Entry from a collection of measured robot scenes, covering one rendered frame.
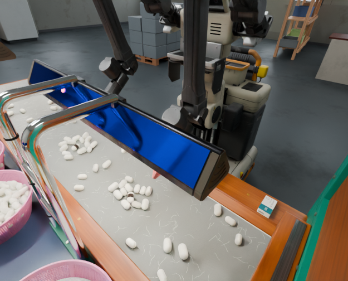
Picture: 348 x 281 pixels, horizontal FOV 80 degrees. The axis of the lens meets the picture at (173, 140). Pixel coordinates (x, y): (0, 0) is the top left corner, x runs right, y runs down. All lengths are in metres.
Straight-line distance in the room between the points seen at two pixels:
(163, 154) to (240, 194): 0.43
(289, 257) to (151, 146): 0.36
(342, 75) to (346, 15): 3.87
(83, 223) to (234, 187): 0.47
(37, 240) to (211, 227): 0.52
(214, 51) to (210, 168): 0.80
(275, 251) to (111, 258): 0.37
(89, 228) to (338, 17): 8.47
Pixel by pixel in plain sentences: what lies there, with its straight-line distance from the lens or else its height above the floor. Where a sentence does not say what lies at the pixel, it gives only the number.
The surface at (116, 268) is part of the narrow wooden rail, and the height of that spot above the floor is 0.77.
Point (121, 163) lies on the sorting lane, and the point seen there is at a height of 0.74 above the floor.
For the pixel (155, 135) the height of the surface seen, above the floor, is 1.09.
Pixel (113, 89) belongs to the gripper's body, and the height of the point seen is 0.95.
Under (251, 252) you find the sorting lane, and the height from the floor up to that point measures 0.74.
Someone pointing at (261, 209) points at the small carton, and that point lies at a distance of 0.67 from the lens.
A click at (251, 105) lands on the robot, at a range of 1.34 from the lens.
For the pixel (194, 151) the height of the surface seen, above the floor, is 1.10.
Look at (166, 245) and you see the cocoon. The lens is 0.59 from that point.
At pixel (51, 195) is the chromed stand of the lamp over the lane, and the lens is 0.44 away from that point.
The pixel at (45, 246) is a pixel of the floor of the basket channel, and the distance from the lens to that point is 0.77.
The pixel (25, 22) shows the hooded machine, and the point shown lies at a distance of 7.66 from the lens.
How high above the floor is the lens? 1.28
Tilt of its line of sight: 36 degrees down
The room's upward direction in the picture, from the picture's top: 2 degrees clockwise
